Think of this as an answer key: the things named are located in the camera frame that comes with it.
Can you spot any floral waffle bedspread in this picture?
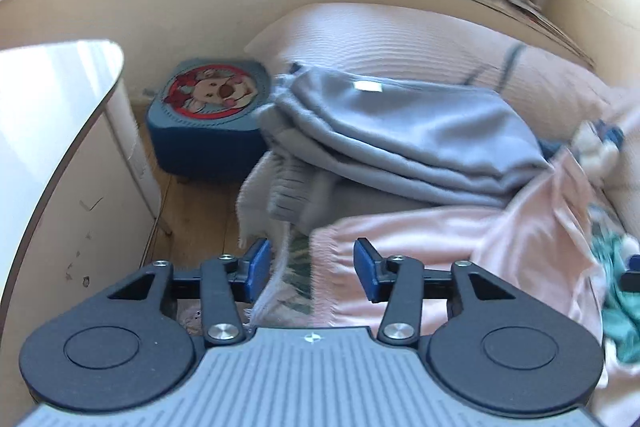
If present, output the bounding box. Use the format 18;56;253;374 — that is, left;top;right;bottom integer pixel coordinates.
175;227;640;427

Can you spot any pale pink garment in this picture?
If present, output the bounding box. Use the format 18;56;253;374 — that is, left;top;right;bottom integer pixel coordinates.
310;147;608;388

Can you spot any blue knitted mitten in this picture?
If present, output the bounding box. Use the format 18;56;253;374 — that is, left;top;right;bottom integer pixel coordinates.
590;119;625;146

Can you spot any white plush toy dog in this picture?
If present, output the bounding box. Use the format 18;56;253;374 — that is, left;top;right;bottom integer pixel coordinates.
570;119;623;182

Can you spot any stack of papers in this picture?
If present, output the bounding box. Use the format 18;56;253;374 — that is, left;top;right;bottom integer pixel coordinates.
492;0;596;68

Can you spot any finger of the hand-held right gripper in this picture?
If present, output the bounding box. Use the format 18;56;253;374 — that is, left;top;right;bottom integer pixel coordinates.
622;253;640;294

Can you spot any grey-blue sweatshirt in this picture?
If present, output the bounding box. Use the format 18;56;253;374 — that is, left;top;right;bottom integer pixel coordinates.
257;64;553;233

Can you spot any blue cartoon stool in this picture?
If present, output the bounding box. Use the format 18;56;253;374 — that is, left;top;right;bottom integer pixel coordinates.
145;59;275;182

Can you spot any white bedside table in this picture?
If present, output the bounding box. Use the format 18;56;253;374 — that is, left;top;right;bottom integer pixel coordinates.
0;39;173;338

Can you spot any beige leaf-print pillow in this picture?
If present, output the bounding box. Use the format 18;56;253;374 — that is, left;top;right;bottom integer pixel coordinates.
245;3;608;142

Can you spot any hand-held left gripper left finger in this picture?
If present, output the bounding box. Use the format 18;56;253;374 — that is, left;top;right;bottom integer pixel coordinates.
105;238;272;347

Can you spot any teal green garment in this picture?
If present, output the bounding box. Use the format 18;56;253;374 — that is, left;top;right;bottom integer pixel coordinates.
590;227;640;365

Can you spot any grey ribbed knit garment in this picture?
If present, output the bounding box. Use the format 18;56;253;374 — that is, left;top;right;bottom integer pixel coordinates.
237;152;323;325

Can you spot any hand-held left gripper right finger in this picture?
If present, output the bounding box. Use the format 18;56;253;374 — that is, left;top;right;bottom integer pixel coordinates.
353;238;521;345

